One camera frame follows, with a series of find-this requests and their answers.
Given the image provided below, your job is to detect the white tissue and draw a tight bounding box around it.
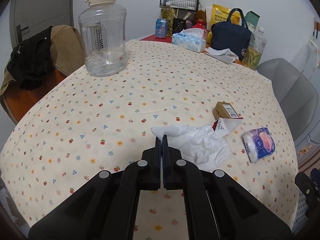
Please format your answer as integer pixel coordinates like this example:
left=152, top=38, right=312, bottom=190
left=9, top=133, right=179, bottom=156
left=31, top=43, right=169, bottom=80
left=151, top=125, right=231, bottom=172

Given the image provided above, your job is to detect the red white wrapper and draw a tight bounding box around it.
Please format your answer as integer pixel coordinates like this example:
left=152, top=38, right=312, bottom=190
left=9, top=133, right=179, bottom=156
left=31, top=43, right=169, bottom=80
left=212, top=118, right=243, bottom=137

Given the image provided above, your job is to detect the purple tissue pack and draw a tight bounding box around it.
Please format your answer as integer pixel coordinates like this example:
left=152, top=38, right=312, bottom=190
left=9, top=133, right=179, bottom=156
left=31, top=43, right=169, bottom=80
left=242, top=127, right=275, bottom=163

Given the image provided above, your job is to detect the small brown cardboard box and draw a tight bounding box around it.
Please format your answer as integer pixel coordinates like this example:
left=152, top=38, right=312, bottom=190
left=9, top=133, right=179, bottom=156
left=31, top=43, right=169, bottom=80
left=213, top=101, right=241, bottom=120

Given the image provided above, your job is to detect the floral cream tablecloth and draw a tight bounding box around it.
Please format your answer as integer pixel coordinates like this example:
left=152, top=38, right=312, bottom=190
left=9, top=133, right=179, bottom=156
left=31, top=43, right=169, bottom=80
left=1, top=40, right=298, bottom=239

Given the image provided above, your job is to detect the grey upholstered chair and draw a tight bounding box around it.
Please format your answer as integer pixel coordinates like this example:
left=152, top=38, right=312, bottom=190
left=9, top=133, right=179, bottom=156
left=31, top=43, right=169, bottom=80
left=257, top=58, right=318, bottom=140

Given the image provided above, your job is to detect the white cloth on table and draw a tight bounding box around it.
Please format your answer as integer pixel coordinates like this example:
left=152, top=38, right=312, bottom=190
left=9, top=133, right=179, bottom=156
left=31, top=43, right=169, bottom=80
left=205, top=48, right=239, bottom=64

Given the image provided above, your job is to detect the blue tissue box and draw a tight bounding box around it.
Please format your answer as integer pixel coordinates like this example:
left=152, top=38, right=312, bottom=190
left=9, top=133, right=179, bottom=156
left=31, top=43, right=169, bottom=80
left=171, top=28, right=206, bottom=53

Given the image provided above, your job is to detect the blue soda can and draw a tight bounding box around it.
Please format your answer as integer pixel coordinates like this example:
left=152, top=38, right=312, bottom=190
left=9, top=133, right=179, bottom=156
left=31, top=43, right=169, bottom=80
left=155, top=18, right=168, bottom=38

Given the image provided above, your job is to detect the plastic bottle with green contents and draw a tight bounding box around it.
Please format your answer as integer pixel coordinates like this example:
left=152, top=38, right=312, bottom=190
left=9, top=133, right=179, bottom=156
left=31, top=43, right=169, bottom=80
left=242, top=27, right=267, bottom=70

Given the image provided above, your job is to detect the large clear water jug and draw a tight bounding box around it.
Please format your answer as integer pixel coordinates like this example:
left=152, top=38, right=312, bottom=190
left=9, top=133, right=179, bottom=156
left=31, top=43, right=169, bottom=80
left=78, top=0, right=127, bottom=77

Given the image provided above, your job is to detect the red white bottle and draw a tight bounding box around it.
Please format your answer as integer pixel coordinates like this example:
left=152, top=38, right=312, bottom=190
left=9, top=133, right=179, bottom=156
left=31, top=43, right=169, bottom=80
left=193, top=20, right=206, bottom=31

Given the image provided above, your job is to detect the tan chair with black jacket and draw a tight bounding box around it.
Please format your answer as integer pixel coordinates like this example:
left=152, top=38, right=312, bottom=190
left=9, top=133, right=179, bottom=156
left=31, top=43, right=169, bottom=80
left=1, top=25, right=84, bottom=94

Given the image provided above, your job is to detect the navy lunch bag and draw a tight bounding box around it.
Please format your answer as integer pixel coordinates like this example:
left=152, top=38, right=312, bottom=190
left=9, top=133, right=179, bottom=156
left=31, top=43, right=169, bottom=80
left=211, top=8, right=252, bottom=61

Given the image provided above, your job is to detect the glass jar with pickles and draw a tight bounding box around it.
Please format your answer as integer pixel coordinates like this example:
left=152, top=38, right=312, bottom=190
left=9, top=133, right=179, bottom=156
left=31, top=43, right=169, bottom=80
left=161, top=2, right=175, bottom=37

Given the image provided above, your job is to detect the yellow snack bag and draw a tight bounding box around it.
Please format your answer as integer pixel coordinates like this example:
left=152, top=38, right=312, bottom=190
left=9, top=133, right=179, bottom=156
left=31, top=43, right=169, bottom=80
left=210, top=4, right=241, bottom=26

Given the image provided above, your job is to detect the white refrigerator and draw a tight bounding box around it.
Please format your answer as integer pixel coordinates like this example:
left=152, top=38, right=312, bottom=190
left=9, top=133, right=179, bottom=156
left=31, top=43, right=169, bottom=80
left=291, top=17, right=319, bottom=163

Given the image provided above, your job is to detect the green tall carton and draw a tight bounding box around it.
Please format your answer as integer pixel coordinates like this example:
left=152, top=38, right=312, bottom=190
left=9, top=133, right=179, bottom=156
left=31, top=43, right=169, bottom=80
left=245, top=11, right=260, bottom=33

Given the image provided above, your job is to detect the black wire basket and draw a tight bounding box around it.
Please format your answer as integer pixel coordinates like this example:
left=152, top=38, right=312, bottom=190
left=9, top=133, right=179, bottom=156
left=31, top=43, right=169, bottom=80
left=159, top=0, right=199, bottom=11

